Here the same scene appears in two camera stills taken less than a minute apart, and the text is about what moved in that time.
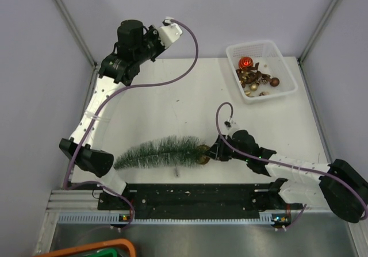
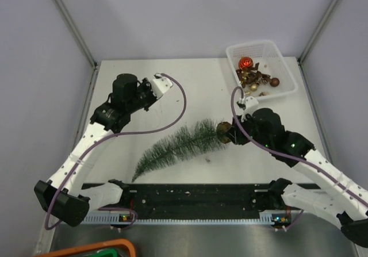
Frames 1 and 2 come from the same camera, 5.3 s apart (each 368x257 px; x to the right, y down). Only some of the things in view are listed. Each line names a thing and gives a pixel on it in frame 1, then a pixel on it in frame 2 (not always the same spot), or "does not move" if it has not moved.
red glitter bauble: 245,62 does not move
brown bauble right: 274,82 does not move
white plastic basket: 272,62 does not move
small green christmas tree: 171,150 -> 179,141
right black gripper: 217,151 -> 234,134
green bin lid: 110,252 does not move
